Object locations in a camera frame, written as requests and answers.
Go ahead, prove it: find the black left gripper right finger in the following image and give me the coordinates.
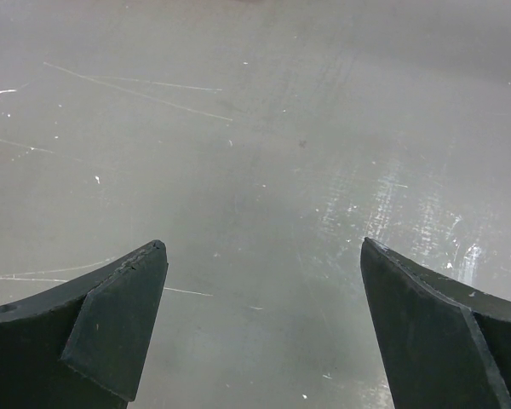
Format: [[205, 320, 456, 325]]
[[360, 238, 511, 408]]

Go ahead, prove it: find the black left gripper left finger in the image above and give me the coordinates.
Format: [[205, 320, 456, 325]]
[[0, 240, 169, 408]]

